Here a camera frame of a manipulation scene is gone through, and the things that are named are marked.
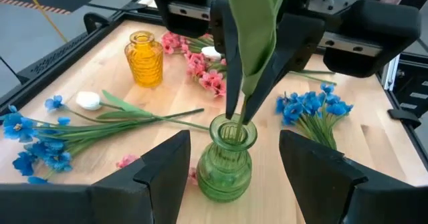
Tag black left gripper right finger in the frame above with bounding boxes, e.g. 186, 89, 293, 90
279, 129, 428, 224

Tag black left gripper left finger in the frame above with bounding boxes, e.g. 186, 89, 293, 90
0, 129, 191, 224

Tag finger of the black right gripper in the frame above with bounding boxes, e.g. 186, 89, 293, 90
210, 0, 243, 120
242, 13, 326, 125

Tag pink artificial flower bunch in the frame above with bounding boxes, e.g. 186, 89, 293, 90
185, 51, 337, 98
160, 31, 215, 56

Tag white artificial tulip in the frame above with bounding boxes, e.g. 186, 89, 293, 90
201, 45, 223, 62
228, 0, 291, 143

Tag blue artificial flower bunch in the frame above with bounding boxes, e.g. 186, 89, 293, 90
275, 82, 354, 150
0, 94, 205, 185

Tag green stems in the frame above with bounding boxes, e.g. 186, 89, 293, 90
75, 89, 211, 131

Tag yellow glass vase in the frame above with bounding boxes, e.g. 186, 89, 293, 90
124, 30, 165, 88

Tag green glass vase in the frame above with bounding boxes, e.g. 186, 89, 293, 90
196, 112, 258, 203

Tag black metal table frame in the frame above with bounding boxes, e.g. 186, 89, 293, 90
0, 0, 428, 171

